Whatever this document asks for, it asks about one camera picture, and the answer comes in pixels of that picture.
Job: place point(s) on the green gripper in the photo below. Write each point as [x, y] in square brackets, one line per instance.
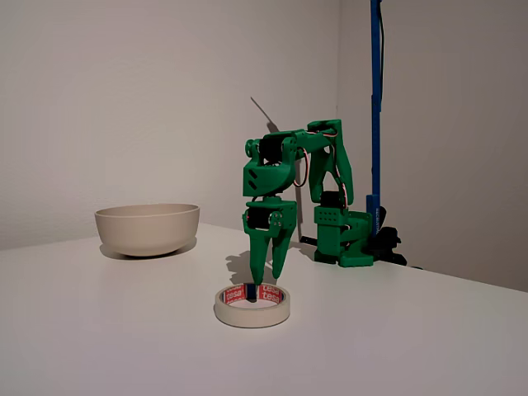
[270, 208]

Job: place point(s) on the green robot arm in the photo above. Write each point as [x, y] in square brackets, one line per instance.
[330, 140]

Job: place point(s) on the black pole clamp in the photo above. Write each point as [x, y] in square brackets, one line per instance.
[389, 241]

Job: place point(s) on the beige bowl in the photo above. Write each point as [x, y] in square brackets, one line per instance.
[146, 231]

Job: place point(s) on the blue pole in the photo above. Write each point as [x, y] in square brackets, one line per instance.
[375, 123]

